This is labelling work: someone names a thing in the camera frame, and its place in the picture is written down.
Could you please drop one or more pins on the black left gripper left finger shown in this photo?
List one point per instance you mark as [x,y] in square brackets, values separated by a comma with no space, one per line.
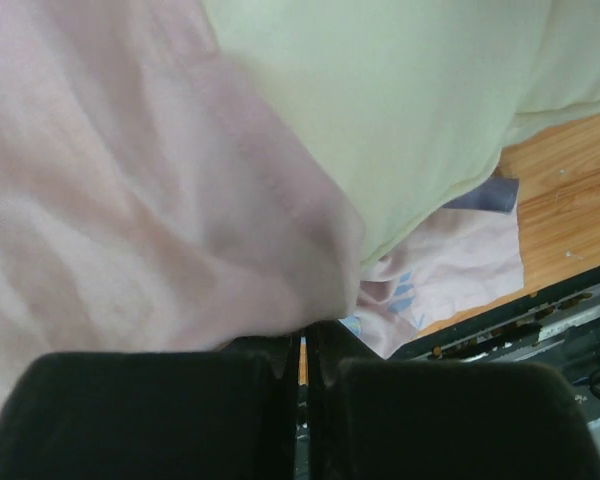
[227,414]

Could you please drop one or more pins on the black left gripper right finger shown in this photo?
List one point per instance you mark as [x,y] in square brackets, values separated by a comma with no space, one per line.
[371,418]

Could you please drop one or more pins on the pink blue printed pillowcase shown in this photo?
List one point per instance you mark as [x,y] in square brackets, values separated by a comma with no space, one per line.
[150,205]

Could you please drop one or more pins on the cream white pillow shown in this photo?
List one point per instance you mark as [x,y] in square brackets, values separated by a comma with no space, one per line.
[409,104]

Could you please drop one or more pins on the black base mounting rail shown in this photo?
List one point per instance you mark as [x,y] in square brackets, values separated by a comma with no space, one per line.
[558,327]

